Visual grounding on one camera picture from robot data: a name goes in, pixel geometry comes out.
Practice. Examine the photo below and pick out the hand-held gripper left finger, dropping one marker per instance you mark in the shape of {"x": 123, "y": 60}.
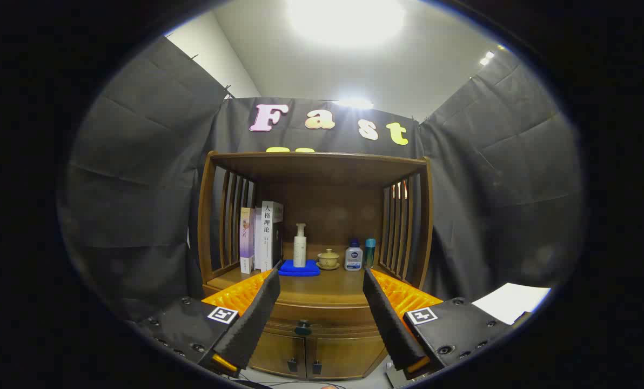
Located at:
{"x": 254, "y": 319}

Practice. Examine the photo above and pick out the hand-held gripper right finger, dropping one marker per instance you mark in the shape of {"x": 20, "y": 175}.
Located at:
{"x": 389, "y": 319}

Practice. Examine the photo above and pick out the black drawer knob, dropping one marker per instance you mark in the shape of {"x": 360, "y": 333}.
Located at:
{"x": 303, "y": 328}

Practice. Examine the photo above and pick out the brown wooden drawer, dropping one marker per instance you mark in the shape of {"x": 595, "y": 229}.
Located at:
{"x": 333, "y": 316}

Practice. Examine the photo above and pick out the wooden cabinet door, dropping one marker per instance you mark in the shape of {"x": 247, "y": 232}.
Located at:
{"x": 343, "y": 356}
{"x": 273, "y": 351}

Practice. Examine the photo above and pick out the wooden countertop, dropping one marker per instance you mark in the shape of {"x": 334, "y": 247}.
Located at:
{"x": 322, "y": 286}

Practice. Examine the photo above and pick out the brown wooden cabinet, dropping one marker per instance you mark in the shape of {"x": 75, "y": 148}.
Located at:
{"x": 322, "y": 167}

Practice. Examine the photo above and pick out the blue folded cloth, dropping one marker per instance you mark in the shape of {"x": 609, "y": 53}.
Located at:
{"x": 299, "y": 269}

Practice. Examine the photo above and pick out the teal bottle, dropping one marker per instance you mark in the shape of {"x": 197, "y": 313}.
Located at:
{"x": 370, "y": 251}

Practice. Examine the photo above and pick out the white blue lotion bottle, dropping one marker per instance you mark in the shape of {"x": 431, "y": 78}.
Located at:
{"x": 353, "y": 258}

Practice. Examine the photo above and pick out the thin white book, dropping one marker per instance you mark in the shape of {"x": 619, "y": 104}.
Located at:
{"x": 257, "y": 243}

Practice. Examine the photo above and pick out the purple book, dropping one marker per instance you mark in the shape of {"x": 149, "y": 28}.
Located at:
{"x": 246, "y": 240}

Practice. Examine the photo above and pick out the thick white book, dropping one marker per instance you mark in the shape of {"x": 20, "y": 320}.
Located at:
{"x": 270, "y": 237}

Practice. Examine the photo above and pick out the white pump bottle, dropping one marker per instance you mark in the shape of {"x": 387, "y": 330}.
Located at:
{"x": 300, "y": 248}

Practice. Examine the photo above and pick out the yellow lidded teacup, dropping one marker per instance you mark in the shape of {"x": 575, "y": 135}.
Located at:
{"x": 328, "y": 259}

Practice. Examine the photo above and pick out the white sheet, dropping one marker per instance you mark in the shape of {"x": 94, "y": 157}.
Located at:
{"x": 511, "y": 301}

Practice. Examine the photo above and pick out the ceiling spotlight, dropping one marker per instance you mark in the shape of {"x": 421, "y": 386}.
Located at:
{"x": 485, "y": 58}

